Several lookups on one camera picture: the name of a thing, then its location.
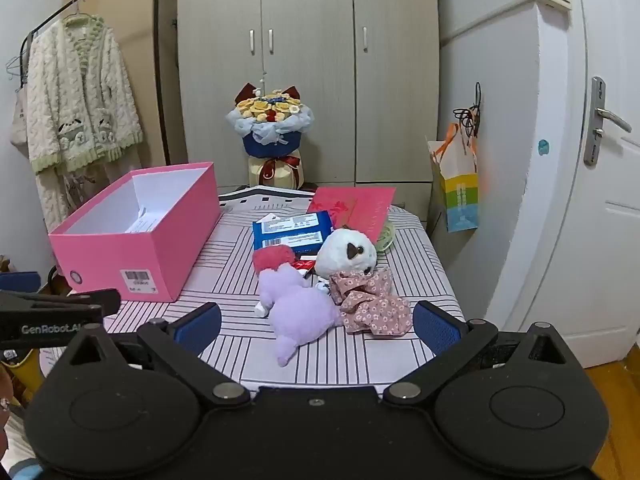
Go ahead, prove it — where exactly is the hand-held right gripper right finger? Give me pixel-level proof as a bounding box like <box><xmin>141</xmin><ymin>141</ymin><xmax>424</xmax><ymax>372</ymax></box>
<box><xmin>382</xmin><ymin>300</ymin><xmax>586</xmax><ymax>408</ymax></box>

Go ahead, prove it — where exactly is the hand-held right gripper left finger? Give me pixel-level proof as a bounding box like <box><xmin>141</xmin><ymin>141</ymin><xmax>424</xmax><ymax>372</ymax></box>
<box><xmin>60</xmin><ymin>302</ymin><xmax>251</xmax><ymax>408</ymax></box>

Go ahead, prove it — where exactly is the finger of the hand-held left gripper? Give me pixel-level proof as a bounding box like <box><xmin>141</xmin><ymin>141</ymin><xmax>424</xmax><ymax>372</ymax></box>
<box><xmin>0</xmin><ymin>287</ymin><xmax>122</xmax><ymax>318</ymax></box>

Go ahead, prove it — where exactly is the pink cardboard box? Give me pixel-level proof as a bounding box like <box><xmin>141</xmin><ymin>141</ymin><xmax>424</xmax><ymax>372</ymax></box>
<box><xmin>48</xmin><ymin>161</ymin><xmax>222</xmax><ymax>303</ymax></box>

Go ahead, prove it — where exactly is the purple plush toy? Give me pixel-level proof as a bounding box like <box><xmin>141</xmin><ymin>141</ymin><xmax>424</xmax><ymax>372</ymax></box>
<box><xmin>252</xmin><ymin>246</ymin><xmax>346</xmax><ymax>367</ymax></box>

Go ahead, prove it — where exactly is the green yarn ball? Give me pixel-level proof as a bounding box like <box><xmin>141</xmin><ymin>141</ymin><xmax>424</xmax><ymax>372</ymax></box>
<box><xmin>375</xmin><ymin>222</ymin><xmax>396</xmax><ymax>253</ymax></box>

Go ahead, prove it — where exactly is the blue packet with white label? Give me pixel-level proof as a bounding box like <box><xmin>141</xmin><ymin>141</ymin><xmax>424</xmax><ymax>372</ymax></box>
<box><xmin>251</xmin><ymin>210</ymin><xmax>334</xmax><ymax>256</ymax></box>

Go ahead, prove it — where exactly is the red envelope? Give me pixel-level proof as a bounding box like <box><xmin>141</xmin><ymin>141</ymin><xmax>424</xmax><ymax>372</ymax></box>
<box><xmin>306</xmin><ymin>186</ymin><xmax>397</xmax><ymax>243</ymax></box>

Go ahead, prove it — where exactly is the person's left hand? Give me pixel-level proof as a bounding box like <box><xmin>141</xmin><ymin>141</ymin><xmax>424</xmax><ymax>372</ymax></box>
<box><xmin>0</xmin><ymin>362</ymin><xmax>12</xmax><ymax>458</ymax></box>

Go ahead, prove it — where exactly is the yellow object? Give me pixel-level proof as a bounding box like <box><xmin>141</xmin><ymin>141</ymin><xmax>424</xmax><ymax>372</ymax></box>
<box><xmin>0</xmin><ymin>347</ymin><xmax>43</xmax><ymax>396</ymax></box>

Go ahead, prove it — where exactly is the blue object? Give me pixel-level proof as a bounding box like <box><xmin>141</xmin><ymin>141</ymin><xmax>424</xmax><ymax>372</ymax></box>
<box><xmin>0</xmin><ymin>271</ymin><xmax>41</xmax><ymax>293</ymax></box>

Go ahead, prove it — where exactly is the striped table cloth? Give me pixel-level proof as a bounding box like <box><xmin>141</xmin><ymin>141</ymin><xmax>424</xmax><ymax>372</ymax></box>
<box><xmin>40</xmin><ymin>185</ymin><xmax>466</xmax><ymax>391</ymax></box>

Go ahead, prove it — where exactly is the pink floral cloth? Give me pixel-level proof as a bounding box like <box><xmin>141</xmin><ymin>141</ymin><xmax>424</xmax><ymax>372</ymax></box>
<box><xmin>327</xmin><ymin>267</ymin><xmax>413</xmax><ymax>336</ymax></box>

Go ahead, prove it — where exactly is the colourful paper gift bag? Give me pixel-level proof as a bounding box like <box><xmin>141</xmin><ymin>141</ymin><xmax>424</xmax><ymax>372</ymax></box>
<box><xmin>426</xmin><ymin>122</ymin><xmax>480</xmax><ymax>233</ymax></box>

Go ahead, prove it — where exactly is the white door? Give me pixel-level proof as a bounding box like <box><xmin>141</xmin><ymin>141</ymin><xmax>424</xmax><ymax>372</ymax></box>
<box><xmin>492</xmin><ymin>0</ymin><xmax>640</xmax><ymax>368</ymax></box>

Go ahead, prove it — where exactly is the beige cloth bag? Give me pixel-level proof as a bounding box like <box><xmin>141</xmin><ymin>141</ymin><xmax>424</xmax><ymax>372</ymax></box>
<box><xmin>10</xmin><ymin>87</ymin><xmax>31</xmax><ymax>148</ymax></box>

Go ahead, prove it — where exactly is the cream knitted cardigan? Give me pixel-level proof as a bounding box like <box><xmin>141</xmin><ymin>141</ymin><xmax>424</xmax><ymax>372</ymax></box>
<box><xmin>25</xmin><ymin>14</ymin><xmax>144</xmax><ymax>231</ymax></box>

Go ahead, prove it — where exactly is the crochet flower bouquet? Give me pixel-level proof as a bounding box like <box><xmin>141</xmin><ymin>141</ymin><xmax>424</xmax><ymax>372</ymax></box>
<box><xmin>225</xmin><ymin>80</ymin><xmax>317</xmax><ymax>191</ymax></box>

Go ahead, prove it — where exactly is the black clothes rack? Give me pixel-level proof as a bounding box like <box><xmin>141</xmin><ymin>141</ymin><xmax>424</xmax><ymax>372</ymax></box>
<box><xmin>20</xmin><ymin>0</ymin><xmax>173</xmax><ymax>166</ymax></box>

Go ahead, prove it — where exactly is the beige wooden board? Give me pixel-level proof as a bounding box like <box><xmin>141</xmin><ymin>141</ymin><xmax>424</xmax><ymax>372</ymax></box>
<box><xmin>62</xmin><ymin>0</ymin><xmax>188</xmax><ymax>171</ymax></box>

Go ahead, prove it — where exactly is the beige wardrobe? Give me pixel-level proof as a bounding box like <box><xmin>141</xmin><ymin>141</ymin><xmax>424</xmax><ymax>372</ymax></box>
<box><xmin>176</xmin><ymin>0</ymin><xmax>443</xmax><ymax>226</ymax></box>

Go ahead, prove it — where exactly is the black cords bundle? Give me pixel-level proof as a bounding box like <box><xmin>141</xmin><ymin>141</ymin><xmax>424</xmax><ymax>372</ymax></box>
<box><xmin>454</xmin><ymin>81</ymin><xmax>483</xmax><ymax>138</ymax></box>

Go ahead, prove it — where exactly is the metal door handle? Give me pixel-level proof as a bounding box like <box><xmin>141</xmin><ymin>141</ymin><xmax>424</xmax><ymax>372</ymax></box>
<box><xmin>584</xmin><ymin>76</ymin><xmax>633</xmax><ymax>167</ymax></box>

